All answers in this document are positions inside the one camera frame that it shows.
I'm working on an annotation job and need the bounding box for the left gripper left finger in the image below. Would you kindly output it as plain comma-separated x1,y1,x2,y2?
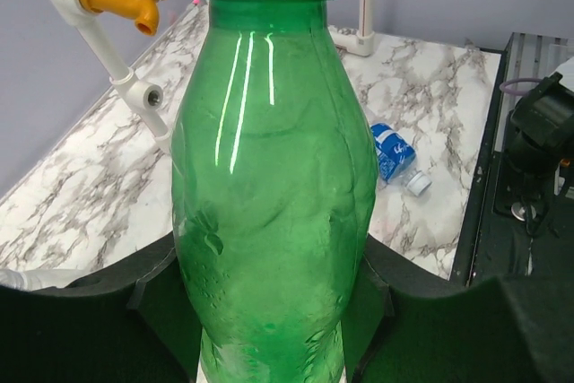
1,234,200,382

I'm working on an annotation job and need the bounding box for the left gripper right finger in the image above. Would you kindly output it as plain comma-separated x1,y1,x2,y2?
342,238,573,382

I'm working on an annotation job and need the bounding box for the blue label clear bottle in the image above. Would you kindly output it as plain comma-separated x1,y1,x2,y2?
370,123,423,192

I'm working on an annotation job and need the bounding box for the green plastic bottle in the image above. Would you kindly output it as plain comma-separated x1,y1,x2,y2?
171,0,378,382

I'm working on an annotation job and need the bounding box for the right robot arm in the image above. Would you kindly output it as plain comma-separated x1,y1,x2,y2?
505,71,573,201

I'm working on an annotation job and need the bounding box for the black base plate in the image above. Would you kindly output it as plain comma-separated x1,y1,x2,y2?
450,32,574,288

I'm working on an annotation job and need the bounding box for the white pipe frame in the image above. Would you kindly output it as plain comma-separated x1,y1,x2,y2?
0,0,378,292

